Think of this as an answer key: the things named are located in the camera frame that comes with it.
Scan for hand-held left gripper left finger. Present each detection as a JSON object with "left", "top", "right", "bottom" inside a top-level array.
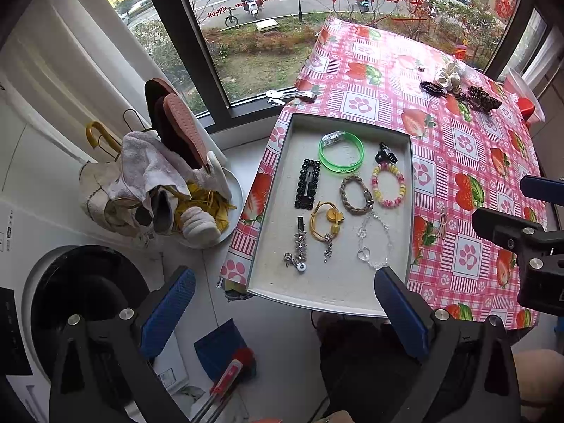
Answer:
[{"left": 48, "top": 265, "right": 197, "bottom": 423}]

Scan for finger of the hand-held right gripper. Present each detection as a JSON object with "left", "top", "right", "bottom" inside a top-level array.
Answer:
[
  {"left": 471, "top": 207, "right": 564, "bottom": 258},
  {"left": 520, "top": 175, "right": 564, "bottom": 207}
]

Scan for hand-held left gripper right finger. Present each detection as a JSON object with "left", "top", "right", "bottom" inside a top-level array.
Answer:
[{"left": 374, "top": 266, "right": 523, "bottom": 423}]

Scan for grey shallow tray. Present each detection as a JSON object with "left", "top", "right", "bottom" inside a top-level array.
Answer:
[{"left": 246, "top": 112, "right": 415, "bottom": 318}]

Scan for yellow hair tie with charm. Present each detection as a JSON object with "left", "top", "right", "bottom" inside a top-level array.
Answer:
[{"left": 309, "top": 201, "right": 345, "bottom": 243}]

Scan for small black claw clip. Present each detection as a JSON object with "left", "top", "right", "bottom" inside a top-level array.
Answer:
[{"left": 375, "top": 142, "right": 398, "bottom": 164}]

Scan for blue dustpan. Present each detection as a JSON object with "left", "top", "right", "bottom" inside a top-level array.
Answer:
[{"left": 194, "top": 321, "right": 256, "bottom": 382}]

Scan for white washing machine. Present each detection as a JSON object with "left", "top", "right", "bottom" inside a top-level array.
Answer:
[{"left": 0, "top": 198, "right": 221, "bottom": 423}]

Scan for white ribbed plush slipper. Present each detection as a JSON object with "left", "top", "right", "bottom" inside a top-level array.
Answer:
[{"left": 183, "top": 209, "right": 221, "bottom": 247}]

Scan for pink strawberry tablecloth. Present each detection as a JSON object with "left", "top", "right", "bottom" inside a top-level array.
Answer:
[{"left": 218, "top": 15, "right": 549, "bottom": 331}]

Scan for grey shoes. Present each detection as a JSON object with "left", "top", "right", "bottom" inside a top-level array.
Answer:
[{"left": 134, "top": 189, "right": 177, "bottom": 234}]

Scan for clear plastic box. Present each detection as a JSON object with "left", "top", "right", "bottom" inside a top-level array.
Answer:
[{"left": 502, "top": 68, "right": 547, "bottom": 124}]

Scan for brown claw clip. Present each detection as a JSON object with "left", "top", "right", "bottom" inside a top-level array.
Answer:
[{"left": 467, "top": 86, "right": 503, "bottom": 111}]

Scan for silver star hair clip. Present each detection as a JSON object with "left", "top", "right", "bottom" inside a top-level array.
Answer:
[{"left": 283, "top": 217, "right": 309, "bottom": 274}]

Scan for white cloth bag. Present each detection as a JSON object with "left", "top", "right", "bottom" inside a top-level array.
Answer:
[{"left": 79, "top": 161, "right": 146, "bottom": 236}]

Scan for white basin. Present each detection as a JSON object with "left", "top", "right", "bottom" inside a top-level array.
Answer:
[{"left": 176, "top": 165, "right": 244, "bottom": 250}]

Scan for white scrunchie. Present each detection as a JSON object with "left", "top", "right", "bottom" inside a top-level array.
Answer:
[{"left": 434, "top": 64, "right": 461, "bottom": 91}]

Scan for black beaded hair clip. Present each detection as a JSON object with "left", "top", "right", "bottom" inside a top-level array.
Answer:
[{"left": 294, "top": 159, "right": 322, "bottom": 210}]

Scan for white towel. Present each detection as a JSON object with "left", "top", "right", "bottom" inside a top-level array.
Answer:
[{"left": 108, "top": 131, "right": 192, "bottom": 206}]

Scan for green translucent bangle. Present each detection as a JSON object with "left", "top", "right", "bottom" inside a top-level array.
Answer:
[{"left": 318, "top": 131, "right": 366, "bottom": 173}]

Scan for clear crystal bracelet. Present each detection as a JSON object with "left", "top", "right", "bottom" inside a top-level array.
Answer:
[{"left": 356, "top": 211, "right": 393, "bottom": 270}]

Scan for red handled brush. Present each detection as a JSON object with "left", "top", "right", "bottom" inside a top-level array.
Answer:
[{"left": 191, "top": 347, "right": 256, "bottom": 423}]

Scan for pink yellow beaded bracelet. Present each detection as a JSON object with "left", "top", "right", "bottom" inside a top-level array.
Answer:
[{"left": 371, "top": 163, "right": 407, "bottom": 209}]

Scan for brown braided bracelet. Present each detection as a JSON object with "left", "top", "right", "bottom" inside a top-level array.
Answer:
[{"left": 339, "top": 175, "right": 375, "bottom": 216}]

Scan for dark beaded hair tie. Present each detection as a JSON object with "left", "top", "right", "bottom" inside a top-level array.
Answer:
[{"left": 449, "top": 90, "right": 481, "bottom": 111}]

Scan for yellow umbrella handle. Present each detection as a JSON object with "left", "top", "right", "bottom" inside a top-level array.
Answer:
[{"left": 86, "top": 121, "right": 122, "bottom": 159}]

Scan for wire hanger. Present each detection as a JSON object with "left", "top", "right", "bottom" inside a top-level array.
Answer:
[{"left": 123, "top": 109, "right": 151, "bottom": 132}]

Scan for dark window frame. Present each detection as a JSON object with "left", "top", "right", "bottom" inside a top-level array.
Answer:
[{"left": 136, "top": 0, "right": 564, "bottom": 130}]

